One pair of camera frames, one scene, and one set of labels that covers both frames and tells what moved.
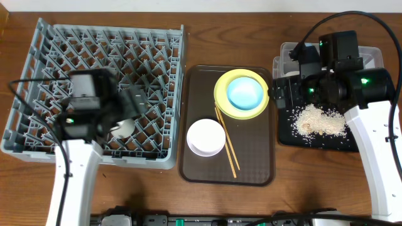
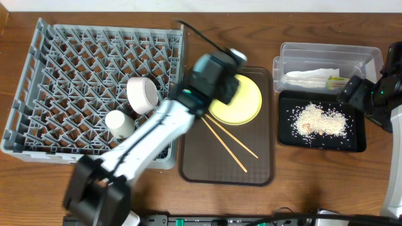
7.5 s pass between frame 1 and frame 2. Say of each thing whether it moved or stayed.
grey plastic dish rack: stayed
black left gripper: moved
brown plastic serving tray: stayed
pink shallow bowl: moved
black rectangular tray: stayed
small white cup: stayed
